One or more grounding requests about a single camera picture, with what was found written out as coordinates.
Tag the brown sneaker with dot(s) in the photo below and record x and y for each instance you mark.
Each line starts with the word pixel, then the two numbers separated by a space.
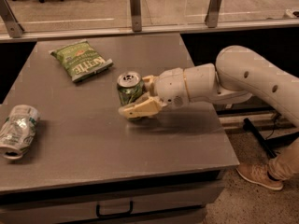
pixel 258 174

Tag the metal bracket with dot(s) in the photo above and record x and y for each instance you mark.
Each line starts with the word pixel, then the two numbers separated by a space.
pixel 14 29
pixel 212 15
pixel 135 9

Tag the middle metal bracket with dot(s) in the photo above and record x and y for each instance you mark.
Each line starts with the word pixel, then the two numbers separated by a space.
pixel 135 9

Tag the left metal bracket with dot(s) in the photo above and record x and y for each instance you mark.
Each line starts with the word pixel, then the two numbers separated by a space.
pixel 14 29

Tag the right metal bracket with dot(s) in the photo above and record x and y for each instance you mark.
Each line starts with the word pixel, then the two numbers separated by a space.
pixel 212 15

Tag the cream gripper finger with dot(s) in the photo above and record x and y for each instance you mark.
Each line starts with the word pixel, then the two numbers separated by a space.
pixel 142 108
pixel 149 83

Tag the green jalapeno chip bag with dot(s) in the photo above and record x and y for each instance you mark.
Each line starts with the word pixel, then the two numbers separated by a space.
pixel 80 60

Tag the black drawer handle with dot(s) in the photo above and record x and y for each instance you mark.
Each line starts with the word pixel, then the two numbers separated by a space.
pixel 108 210

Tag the crushed white can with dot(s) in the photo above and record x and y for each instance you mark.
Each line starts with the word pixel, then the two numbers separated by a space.
pixel 18 131

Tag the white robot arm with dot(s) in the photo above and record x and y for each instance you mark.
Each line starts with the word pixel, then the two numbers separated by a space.
pixel 237 74

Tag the khaki trouser leg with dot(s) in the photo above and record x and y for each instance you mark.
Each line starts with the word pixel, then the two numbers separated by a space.
pixel 286 164

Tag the grey metal shelf rail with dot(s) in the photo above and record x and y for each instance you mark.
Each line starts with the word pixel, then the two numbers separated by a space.
pixel 263 117

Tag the grey cabinet drawer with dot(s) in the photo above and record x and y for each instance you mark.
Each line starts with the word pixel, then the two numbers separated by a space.
pixel 178 204

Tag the black stand leg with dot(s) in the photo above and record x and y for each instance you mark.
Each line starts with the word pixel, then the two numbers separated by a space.
pixel 269 145

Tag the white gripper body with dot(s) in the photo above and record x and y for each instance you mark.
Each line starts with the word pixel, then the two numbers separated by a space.
pixel 169 88

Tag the green soda can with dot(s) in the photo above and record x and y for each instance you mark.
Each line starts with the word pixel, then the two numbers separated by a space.
pixel 130 86

